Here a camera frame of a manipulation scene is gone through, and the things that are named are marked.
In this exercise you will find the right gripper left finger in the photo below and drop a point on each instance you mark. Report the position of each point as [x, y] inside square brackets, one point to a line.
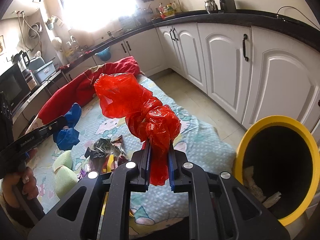
[141, 180]

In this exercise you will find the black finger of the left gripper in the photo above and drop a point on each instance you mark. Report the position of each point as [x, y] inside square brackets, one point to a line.
[36, 136]

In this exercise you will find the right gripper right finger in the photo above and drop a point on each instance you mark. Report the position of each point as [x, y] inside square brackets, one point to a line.
[179, 182]

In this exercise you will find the dark foil snack wrapper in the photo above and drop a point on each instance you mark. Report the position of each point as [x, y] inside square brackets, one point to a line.
[105, 155]

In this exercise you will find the blue cloth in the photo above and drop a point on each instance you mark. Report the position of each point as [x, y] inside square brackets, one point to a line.
[68, 136]

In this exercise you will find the red plastic bag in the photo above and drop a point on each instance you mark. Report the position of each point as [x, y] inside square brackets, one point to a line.
[147, 118]

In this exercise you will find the yellow trash bin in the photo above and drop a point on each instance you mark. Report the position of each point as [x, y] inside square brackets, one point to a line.
[285, 159]

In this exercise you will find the person's left hand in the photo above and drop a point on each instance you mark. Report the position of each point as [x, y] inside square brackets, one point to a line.
[29, 186]

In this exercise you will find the green sponge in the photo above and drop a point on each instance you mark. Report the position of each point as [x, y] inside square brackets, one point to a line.
[64, 177]

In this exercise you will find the black microwave oven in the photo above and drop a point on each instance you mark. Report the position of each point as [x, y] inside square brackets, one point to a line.
[14, 86]

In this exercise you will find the red floral blanket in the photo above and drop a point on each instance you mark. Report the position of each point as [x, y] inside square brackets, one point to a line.
[80, 90]

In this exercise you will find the grey storage box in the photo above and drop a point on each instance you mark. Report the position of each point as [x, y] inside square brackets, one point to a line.
[44, 72]

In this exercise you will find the steel kettle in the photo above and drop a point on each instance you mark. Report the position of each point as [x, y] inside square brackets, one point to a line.
[211, 6]

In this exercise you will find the dark green pot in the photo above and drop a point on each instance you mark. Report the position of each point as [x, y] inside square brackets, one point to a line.
[228, 6]

